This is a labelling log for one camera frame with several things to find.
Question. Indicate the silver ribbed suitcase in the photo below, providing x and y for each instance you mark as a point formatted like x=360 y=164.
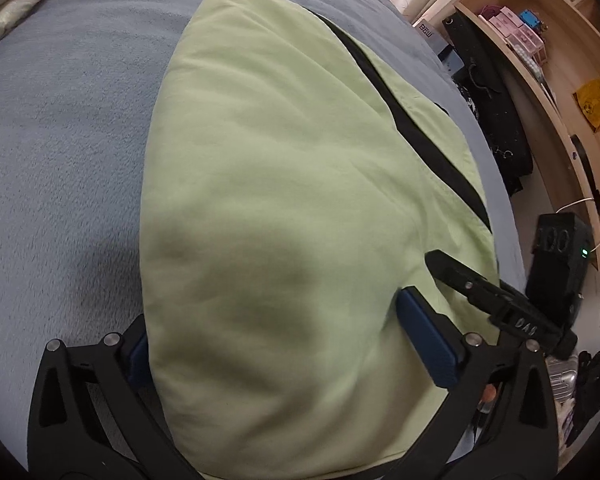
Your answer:
x=562 y=380

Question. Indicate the wooden bookshelf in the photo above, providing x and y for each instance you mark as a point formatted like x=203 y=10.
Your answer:
x=570 y=40

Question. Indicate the green and black hooded jacket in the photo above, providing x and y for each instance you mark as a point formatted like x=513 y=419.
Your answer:
x=280 y=210

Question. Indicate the blue toy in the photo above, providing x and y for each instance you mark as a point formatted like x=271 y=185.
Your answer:
x=529 y=17

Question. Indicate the blue-grey bed blanket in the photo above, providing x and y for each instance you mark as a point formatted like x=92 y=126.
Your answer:
x=55 y=135

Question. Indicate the black cloth pile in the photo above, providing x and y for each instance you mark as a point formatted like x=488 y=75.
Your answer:
x=597 y=390

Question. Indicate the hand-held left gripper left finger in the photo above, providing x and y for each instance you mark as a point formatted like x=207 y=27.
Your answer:
x=139 y=360

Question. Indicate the stack of pink boxes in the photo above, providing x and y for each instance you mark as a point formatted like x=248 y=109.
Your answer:
x=515 y=30

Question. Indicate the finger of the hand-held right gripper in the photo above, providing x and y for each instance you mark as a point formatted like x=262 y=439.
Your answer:
x=455 y=270

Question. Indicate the white printed box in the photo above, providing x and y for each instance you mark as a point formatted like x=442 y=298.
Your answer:
x=425 y=30

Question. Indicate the long black bag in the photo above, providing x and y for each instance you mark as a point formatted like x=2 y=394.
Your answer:
x=490 y=110

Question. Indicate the black flat device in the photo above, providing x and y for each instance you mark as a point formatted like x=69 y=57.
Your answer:
x=582 y=160

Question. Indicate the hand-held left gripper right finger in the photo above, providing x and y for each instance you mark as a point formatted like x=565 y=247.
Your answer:
x=427 y=340

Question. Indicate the yellow bag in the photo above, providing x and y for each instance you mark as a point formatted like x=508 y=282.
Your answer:
x=595 y=105

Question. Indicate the black white patterned cloth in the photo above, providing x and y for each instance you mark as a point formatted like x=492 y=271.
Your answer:
x=465 y=95

